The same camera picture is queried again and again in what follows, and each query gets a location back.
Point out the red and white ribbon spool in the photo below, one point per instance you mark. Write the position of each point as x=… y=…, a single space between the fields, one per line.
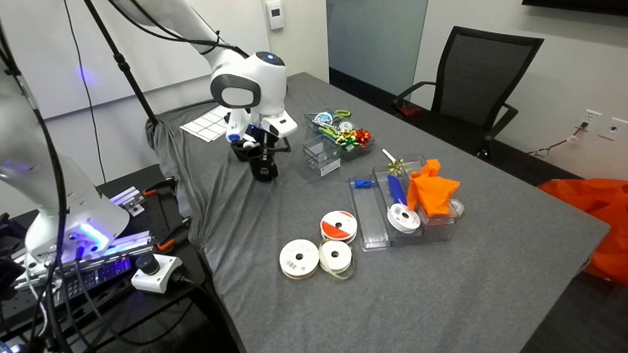
x=339 y=226

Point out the blue marker pen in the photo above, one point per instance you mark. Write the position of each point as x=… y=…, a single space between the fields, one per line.
x=397 y=189

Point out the small blue plastic piece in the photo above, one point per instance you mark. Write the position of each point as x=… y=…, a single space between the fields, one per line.
x=362 y=183

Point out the black cup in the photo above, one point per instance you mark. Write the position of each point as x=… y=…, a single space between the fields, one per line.
x=264 y=171

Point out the silver metal bracket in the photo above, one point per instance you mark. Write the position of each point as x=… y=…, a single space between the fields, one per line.
x=129 y=199

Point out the black wall television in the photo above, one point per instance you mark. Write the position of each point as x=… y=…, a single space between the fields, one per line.
x=582 y=5

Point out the small clear plastic case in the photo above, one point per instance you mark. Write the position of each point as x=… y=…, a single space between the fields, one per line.
x=323 y=152
x=321 y=171

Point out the white label sheet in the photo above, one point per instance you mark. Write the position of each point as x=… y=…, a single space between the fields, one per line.
x=207 y=124

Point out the small white ribbon spool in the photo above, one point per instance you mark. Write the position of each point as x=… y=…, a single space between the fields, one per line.
x=337 y=258

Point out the yellow green gift bow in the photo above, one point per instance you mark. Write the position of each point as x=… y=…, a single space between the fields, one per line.
x=340 y=138

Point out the clear plastic bin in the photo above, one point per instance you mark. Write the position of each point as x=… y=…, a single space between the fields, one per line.
x=433 y=228

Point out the yellow and white tool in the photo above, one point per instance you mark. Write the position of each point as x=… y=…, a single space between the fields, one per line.
x=395 y=166

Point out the grey tablecloth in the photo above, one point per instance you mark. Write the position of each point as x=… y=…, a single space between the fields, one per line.
x=458 y=295

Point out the white wall outlet plate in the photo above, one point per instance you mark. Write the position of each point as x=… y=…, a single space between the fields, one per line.
x=613 y=128

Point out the orange plastic object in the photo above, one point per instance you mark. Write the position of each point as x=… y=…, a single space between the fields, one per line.
x=433 y=193

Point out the orange plastic bag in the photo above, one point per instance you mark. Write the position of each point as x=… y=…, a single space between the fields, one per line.
x=601 y=222

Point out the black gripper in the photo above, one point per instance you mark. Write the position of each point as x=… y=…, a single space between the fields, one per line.
x=262 y=134

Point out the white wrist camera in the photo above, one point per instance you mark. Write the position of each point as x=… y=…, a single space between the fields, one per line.
x=284 y=122

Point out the black robot cart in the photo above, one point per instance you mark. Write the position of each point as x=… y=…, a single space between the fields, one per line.
x=130 y=326

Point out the white box with black knob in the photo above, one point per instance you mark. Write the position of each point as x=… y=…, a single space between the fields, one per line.
x=158 y=275

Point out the white gift bow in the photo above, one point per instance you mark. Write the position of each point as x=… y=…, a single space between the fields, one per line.
x=346 y=126

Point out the narrow clear plastic container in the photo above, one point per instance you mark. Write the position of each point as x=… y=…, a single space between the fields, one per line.
x=374 y=222

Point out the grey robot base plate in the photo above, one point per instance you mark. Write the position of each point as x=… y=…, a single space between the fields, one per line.
x=99 y=262

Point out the white wall thermostat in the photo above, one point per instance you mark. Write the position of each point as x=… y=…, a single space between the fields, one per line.
x=276 y=15

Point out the black mesh office chair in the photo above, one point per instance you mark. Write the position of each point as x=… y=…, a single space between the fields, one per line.
x=482 y=79

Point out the red and green gift bow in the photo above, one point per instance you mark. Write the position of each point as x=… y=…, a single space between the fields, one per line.
x=362 y=136

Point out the large white ribbon spool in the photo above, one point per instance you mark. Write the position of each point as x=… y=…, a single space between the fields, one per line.
x=299 y=260

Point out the medium white ribbon spool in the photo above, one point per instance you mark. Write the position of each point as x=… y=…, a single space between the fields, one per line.
x=403 y=219

